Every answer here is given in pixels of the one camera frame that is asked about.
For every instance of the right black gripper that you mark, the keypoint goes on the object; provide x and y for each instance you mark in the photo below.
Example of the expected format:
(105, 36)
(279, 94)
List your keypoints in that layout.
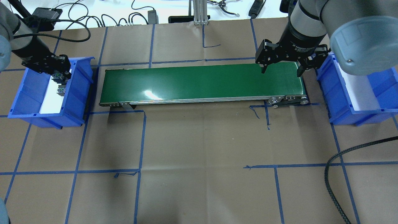
(298, 42)

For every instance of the red push button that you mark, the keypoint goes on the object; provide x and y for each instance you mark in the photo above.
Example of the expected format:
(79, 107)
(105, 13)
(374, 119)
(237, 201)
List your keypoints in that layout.
(61, 90)

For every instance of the black power adapter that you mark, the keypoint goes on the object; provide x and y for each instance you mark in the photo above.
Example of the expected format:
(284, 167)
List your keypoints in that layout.
(152, 17)

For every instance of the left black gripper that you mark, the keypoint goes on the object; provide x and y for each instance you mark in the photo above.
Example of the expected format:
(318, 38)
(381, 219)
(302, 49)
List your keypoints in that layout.
(32, 52)

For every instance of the green conveyor belt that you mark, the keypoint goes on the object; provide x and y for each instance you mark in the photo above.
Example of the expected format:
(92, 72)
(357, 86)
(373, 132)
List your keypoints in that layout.
(194, 84)

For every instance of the white foam pad left bin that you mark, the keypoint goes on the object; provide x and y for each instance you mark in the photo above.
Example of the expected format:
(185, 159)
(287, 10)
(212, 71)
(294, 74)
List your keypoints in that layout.
(52, 102)

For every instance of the right blue plastic bin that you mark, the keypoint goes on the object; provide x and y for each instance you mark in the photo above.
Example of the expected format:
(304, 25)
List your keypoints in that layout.
(341, 112)

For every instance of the white foam pad bin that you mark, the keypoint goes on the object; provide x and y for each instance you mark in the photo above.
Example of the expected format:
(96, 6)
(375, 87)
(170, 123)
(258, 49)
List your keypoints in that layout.
(360, 92)
(52, 102)

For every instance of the white foam pad right bin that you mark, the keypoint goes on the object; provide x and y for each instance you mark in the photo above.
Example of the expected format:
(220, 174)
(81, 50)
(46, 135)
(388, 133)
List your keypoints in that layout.
(360, 92)

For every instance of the aluminium frame post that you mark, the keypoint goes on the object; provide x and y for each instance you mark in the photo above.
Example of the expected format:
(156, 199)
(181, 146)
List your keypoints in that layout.
(200, 12)

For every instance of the blue plastic bin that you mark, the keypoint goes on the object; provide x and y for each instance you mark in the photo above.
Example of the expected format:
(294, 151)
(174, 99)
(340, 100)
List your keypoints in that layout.
(30, 96)
(341, 112)

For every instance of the left blue plastic bin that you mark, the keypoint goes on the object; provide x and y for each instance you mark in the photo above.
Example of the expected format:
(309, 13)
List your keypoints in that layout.
(30, 96)

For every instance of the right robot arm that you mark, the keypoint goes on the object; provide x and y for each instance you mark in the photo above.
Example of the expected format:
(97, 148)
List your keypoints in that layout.
(362, 34)

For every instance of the yellow push button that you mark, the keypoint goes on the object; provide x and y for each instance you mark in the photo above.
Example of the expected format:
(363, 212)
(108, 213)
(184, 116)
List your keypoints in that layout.
(60, 78)

